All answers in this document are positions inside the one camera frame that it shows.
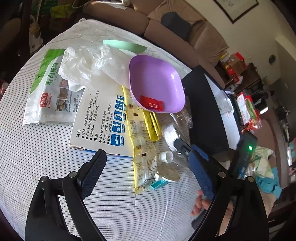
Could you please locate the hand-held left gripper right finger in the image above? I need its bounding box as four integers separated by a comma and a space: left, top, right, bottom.
188, 153, 270, 241

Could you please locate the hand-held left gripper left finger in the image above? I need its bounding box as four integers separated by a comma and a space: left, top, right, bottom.
25, 149, 107, 241

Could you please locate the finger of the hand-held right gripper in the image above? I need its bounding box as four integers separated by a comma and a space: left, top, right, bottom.
173, 138, 208, 161

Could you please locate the clear bottle with white cap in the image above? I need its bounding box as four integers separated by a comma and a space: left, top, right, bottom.
161, 124, 190, 168

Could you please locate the desktop with striped cloth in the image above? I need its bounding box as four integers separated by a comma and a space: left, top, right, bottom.
0, 19, 232, 241

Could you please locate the person's right hand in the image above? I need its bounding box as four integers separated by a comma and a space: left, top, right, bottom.
191, 189, 211, 217

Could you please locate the clear plastic wrapper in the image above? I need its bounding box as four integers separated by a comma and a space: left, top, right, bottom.
170, 107, 193, 129

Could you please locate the green blue cloth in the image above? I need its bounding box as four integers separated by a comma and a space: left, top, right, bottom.
250, 146, 282, 200

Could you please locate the red white snack packet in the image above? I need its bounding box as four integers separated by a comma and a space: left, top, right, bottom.
236, 91, 262, 132

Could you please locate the yellow foil packet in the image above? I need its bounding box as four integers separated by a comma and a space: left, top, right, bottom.
143, 110, 161, 141

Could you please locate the black remote control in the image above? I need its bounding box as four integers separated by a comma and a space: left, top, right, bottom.
228, 93, 243, 126

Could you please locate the yellow sachet strip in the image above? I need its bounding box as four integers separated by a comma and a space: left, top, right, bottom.
122, 86, 158, 195

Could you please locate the small teal plastic case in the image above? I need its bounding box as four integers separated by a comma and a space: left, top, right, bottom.
149, 178, 167, 190

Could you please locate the white paper packet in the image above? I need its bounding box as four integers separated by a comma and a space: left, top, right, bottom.
214, 93, 233, 114

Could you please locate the small red packet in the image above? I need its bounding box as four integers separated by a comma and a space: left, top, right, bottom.
140, 95, 164, 111

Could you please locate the blue white glove box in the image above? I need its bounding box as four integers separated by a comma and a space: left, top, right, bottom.
69, 86, 139, 158

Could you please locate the dark wooden cabinet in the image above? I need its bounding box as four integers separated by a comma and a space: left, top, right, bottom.
240, 67, 269, 109

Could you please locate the purple plastic bowl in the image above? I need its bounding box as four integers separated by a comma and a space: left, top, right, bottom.
129, 54, 186, 113

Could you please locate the brown cardboard box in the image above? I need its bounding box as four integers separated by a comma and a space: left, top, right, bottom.
218, 52, 248, 84

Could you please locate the green white seaweed bag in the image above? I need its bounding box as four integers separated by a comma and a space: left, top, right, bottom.
22, 49, 85, 127

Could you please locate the white plastic bag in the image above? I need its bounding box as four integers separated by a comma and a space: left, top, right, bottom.
58, 44, 137, 93

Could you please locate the light green paper sheet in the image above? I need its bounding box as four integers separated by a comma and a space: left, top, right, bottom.
102, 39, 148, 53

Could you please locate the dark grey cushion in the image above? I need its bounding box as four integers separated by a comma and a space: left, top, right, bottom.
161, 11, 192, 41

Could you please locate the brown fabric sofa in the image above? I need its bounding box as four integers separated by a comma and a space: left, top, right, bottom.
82, 0, 229, 86

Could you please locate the framed wall picture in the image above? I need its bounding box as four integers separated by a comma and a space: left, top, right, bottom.
213, 0, 259, 24

